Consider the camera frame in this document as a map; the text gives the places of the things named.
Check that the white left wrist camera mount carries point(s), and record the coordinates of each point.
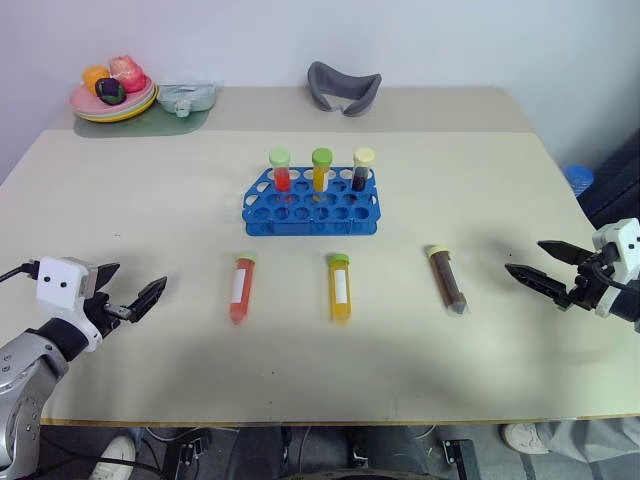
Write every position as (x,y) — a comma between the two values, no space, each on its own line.
(57,285)

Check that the blue test tube rack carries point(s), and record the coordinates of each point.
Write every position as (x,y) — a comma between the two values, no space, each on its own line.
(310,220)

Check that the stack of plates with toys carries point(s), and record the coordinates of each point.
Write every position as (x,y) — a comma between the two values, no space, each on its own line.
(85,100)

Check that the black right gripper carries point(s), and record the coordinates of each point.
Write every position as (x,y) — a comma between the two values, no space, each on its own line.
(587,290)

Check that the pink toy food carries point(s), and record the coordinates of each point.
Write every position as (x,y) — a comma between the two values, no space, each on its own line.
(127,72)

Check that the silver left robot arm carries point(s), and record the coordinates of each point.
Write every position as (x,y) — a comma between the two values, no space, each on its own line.
(25,370)

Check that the labelled orange-red tube, green cap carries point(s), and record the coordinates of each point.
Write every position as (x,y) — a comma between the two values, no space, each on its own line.
(241,287)

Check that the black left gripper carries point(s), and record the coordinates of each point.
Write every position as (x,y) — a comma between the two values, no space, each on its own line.
(102,312)

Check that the blue water bottle cap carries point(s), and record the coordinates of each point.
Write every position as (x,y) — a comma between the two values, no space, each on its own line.
(579,179)

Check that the dark purple toy ball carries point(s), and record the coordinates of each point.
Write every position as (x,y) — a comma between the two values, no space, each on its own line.
(110,91)

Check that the white shoe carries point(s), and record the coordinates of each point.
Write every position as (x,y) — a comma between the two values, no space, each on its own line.
(112,457)
(522,437)

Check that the black bag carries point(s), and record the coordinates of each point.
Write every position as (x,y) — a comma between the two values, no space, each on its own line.
(615,185)

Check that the orange toy ball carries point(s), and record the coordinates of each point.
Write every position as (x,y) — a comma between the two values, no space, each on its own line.
(92,75)

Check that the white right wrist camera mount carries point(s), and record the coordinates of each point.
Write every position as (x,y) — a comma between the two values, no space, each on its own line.
(625,241)

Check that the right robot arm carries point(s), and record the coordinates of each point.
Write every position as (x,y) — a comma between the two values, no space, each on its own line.
(627,306)

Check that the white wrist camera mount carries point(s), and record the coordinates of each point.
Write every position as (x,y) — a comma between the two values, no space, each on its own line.
(625,241)
(57,285)

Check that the grey neck pillow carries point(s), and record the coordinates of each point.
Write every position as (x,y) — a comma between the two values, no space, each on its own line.
(327,85)

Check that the labelled yellow tube, green cap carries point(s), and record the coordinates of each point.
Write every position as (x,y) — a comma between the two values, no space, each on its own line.
(340,287)

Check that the green table mat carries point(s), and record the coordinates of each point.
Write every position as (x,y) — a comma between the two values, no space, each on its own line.
(170,125)

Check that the yellow plate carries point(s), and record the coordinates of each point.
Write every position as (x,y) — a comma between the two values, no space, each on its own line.
(135,116)

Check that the black foot pedal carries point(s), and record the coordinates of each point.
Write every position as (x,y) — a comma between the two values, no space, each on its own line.
(460,457)
(187,447)

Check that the red tube, pale green cap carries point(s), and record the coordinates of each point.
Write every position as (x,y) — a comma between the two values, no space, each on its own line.
(281,172)

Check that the grey trouser leg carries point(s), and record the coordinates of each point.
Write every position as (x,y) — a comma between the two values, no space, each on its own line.
(595,445)

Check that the pale green plate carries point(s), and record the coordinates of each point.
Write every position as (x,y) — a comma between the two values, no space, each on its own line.
(142,106)

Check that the brown tube, cream cap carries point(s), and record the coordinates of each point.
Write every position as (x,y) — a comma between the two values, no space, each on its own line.
(449,282)

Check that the dark tube, cream cap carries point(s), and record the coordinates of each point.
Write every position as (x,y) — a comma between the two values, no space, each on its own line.
(362,172)

